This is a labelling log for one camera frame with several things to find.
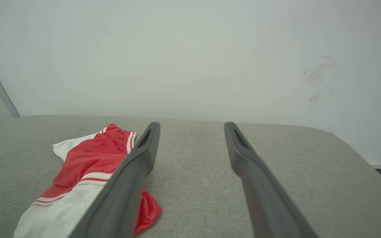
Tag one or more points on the red and white jersey garment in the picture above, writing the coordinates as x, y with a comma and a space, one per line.
88, 158

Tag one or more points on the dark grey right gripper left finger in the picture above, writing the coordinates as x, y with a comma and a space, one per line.
124, 195

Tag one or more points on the grey fabric sofa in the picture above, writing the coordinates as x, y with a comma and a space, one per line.
193, 185

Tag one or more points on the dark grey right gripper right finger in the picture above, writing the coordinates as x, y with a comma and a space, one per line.
263, 198

